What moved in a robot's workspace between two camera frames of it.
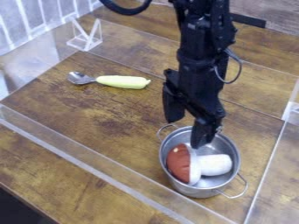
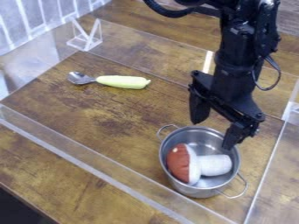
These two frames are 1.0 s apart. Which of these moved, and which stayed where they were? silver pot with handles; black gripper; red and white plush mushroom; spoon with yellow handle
Moved: black gripper
Stayed: spoon with yellow handle; red and white plush mushroom; silver pot with handles
